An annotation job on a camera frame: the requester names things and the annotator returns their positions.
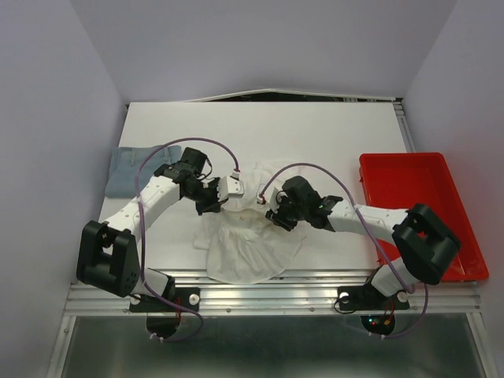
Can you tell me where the white skirt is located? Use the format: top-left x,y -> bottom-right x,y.
193,161 -> 306,284

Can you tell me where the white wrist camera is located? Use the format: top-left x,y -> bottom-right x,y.
256,186 -> 283,209
217,176 -> 245,202

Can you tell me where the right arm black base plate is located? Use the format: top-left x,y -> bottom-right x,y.
334,286 -> 410,313

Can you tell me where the red plastic tray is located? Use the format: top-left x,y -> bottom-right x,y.
359,152 -> 489,282

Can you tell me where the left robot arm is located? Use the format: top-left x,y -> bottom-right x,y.
76,147 -> 221,310

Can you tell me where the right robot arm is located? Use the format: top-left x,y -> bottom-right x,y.
258,176 -> 461,313

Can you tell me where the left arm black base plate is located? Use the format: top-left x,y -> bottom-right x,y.
129,287 -> 201,313

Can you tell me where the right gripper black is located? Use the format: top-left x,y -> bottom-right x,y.
265,194 -> 307,232

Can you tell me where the aluminium frame rail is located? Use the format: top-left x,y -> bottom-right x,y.
63,269 -> 481,317

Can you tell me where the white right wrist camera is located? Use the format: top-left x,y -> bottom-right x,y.
256,186 -> 283,209

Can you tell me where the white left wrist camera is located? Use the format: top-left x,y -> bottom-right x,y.
217,176 -> 245,202

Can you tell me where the folded light blue skirt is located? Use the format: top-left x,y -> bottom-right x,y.
105,145 -> 182,199

